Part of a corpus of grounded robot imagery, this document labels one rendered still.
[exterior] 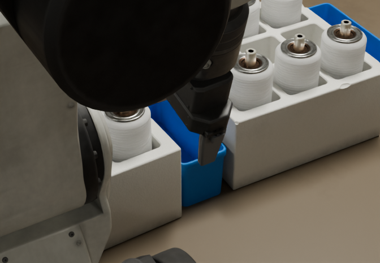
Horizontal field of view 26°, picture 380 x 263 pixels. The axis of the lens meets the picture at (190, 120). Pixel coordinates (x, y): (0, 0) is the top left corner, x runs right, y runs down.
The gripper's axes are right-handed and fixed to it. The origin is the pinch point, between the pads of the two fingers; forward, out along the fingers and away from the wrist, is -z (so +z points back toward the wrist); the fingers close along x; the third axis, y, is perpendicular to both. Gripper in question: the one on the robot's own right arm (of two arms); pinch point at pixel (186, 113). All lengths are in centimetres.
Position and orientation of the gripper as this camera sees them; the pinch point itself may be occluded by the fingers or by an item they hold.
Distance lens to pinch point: 98.4
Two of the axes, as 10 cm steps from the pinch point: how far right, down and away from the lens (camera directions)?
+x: -5.0, -7.0, 5.0
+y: -8.5, 3.2, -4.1
